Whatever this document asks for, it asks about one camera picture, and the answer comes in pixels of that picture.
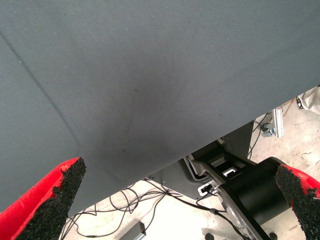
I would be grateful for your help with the aluminium profile post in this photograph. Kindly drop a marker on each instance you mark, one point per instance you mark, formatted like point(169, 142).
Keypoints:
point(278, 122)

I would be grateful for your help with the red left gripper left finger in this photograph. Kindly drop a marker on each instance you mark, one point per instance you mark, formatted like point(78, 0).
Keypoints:
point(37, 212)

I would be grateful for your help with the beige cloth cover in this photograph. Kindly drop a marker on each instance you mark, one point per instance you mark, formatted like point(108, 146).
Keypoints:
point(312, 101)

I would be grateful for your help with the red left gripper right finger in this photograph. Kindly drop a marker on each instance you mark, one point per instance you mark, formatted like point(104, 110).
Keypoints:
point(305, 202)

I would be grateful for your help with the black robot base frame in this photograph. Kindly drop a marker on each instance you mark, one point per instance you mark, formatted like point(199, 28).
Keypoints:
point(255, 190)

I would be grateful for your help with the grey metal corner bracket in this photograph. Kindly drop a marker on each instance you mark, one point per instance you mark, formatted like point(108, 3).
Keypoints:
point(268, 130)

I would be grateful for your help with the dark grey table cloth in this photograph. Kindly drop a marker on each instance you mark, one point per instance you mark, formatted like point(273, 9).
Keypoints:
point(150, 75)

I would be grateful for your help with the grey metal box red light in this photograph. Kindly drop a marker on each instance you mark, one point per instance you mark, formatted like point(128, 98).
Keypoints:
point(136, 233)

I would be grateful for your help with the dark grey metal panel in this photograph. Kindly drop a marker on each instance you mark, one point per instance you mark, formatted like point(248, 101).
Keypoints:
point(175, 180)

